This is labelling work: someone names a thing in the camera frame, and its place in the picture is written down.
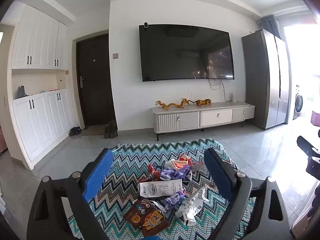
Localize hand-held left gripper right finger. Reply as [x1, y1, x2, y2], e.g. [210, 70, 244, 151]
[204, 147, 293, 240]

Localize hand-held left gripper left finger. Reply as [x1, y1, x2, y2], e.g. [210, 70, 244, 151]
[27, 148, 115, 240]

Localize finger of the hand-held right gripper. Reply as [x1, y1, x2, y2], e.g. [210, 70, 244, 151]
[296, 135, 320, 155]
[306, 155, 320, 180]

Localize red and white paper bag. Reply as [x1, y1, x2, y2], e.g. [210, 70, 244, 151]
[165, 152, 192, 170]

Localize purple plastic wrapper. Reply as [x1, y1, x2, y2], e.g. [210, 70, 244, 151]
[164, 191, 187, 212]
[160, 165, 192, 181]

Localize clear plastic wrapper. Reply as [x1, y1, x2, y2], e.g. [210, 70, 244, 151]
[191, 162, 209, 174]

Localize zigzag patterned rug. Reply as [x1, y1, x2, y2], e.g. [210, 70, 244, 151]
[67, 139, 257, 240]

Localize crumpled white paper packaging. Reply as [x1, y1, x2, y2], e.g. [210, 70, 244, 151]
[175, 187, 208, 227]

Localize washing machine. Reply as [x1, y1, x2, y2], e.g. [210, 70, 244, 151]
[292, 85, 304, 120]

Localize brown doormat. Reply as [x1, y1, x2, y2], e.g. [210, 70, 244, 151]
[81, 126, 107, 136]

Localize red snack wrapper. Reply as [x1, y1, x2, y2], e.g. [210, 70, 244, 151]
[139, 164, 162, 182]

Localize white television stand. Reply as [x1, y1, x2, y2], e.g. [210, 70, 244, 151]
[151, 101, 255, 141]

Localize white milk carton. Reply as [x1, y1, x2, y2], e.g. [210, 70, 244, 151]
[138, 179, 183, 197]

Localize brown snack packet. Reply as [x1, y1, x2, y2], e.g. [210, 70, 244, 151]
[123, 197, 169, 238]

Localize grey double-door refrigerator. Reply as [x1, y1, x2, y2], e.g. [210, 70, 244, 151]
[241, 29, 288, 130]

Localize short golden dragon figurine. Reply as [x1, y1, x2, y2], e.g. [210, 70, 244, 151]
[180, 97, 198, 107]

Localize long golden dragon figurine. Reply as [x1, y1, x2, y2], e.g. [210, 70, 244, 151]
[155, 100, 185, 110]

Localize dark brown door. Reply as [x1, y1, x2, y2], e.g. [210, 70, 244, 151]
[76, 34, 116, 127]

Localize grey bag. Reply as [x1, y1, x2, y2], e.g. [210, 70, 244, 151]
[16, 85, 28, 100]

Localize grey blue curtain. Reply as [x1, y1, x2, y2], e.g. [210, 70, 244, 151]
[261, 16, 282, 40]

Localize hanging television cables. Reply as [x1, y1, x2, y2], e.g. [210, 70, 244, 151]
[207, 78, 227, 102]

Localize wall-mounted black television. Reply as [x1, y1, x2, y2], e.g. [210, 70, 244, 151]
[139, 24, 235, 82]

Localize white wall cabinet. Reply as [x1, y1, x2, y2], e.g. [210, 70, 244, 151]
[11, 5, 69, 70]

